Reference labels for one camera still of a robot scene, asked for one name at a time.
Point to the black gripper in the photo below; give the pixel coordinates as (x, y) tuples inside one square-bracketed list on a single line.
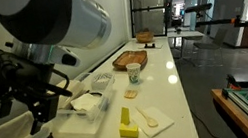
[(20, 76)]

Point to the clear plastic container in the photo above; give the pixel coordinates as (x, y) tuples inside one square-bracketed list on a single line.
[(82, 125)]

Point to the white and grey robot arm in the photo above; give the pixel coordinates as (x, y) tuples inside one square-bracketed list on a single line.
[(54, 16)]

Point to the white flat slab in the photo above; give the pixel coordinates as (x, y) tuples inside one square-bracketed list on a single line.
[(73, 87)]

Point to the folded white napkin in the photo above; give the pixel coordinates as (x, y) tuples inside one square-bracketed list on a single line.
[(85, 101)]

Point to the yellow-green triangle block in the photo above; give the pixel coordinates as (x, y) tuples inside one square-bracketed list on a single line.
[(125, 116)]

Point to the yellow arch block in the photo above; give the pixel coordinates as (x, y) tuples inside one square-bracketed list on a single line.
[(128, 131)]

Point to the rounded flat wooden piece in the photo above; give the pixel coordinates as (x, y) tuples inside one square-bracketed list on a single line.
[(131, 93)]

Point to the patterned paper cup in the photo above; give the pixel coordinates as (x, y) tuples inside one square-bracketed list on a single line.
[(134, 73)]

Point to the oval wooden tray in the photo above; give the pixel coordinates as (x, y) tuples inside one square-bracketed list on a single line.
[(129, 58)]

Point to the small wooden spoon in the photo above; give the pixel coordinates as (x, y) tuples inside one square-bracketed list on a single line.
[(152, 121)]

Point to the small brown wooden bowl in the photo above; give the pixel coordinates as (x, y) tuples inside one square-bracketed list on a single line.
[(144, 37)]

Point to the small black stand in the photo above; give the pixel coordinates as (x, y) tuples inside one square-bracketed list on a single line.
[(149, 45)]

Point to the black framed glass partition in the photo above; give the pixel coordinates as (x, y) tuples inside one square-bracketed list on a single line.
[(147, 8)]

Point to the white office table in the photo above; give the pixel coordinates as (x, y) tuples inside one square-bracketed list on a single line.
[(189, 34)]

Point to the black overhead lamp bar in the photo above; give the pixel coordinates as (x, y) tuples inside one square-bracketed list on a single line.
[(198, 8)]

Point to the wooden workbench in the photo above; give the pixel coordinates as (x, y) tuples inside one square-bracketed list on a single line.
[(236, 114)]

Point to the black bar with orange joints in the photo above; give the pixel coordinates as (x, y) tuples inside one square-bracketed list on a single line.
[(244, 21)]

